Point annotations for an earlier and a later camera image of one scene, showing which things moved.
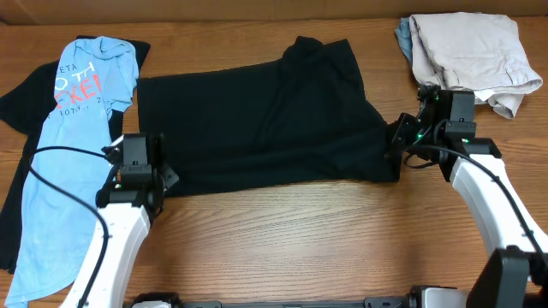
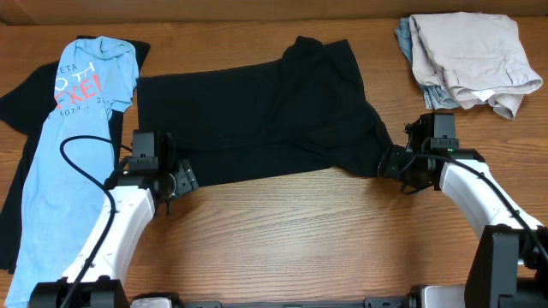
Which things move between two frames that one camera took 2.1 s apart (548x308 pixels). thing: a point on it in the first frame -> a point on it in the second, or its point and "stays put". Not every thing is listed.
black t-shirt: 304,117 stays put
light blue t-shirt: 96,79 stays put
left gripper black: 167,178 -> 185,180
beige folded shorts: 475,51 stays put
